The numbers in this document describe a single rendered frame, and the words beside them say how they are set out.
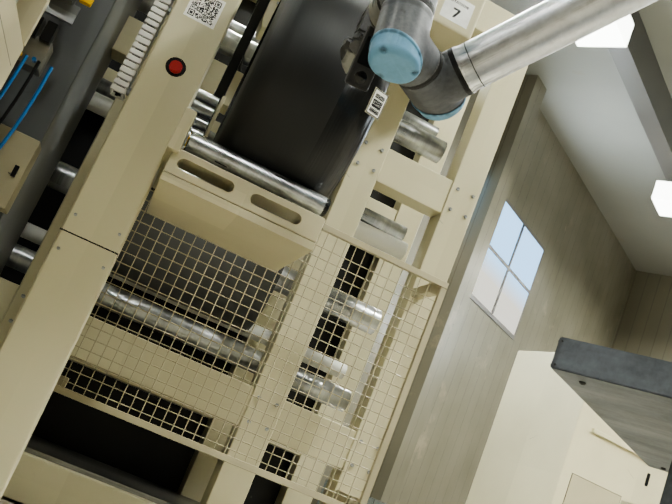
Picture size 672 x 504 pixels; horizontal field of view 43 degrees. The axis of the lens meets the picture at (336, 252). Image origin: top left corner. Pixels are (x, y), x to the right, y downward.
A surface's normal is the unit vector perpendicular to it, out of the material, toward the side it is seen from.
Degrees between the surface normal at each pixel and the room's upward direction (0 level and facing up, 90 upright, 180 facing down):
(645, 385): 90
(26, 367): 90
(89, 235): 90
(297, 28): 85
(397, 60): 170
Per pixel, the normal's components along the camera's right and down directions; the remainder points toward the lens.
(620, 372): -0.50, -0.42
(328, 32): 0.33, -0.28
